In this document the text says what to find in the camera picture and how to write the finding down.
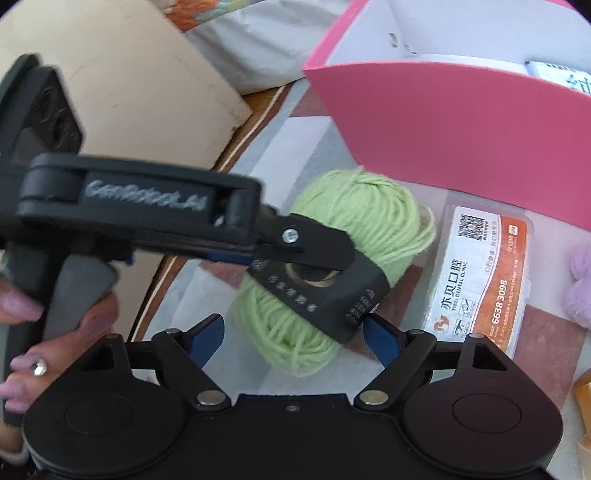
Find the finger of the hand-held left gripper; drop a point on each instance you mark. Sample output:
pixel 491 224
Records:
pixel 318 244

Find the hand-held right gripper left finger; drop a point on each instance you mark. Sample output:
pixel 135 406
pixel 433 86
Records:
pixel 205 339

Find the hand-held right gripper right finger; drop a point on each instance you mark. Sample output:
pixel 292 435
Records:
pixel 381 341

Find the green yarn ball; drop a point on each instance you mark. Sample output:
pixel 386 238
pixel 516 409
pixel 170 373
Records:
pixel 369 207

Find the orange and white tissue packet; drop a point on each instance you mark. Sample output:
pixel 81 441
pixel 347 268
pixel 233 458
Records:
pixel 485 286

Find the pink cardboard box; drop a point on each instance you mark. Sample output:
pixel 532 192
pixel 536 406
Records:
pixel 438 115

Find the gold-capped foundation bottle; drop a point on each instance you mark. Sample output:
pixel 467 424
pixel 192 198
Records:
pixel 584 390

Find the purple plush toy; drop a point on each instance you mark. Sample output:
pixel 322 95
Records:
pixel 582 286

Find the person's left hand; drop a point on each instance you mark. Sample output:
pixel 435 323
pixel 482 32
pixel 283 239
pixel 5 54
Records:
pixel 23 307

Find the checkered rug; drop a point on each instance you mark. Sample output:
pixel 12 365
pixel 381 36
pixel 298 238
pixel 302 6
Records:
pixel 295 138

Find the cream cabinet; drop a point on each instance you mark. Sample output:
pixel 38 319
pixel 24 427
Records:
pixel 138 92

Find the white bed skirt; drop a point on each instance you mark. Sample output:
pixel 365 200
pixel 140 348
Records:
pixel 277 50

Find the floral quilt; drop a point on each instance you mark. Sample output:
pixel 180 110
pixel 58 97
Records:
pixel 203 14

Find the blue and white tissue pack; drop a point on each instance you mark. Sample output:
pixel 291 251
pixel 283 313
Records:
pixel 558 76

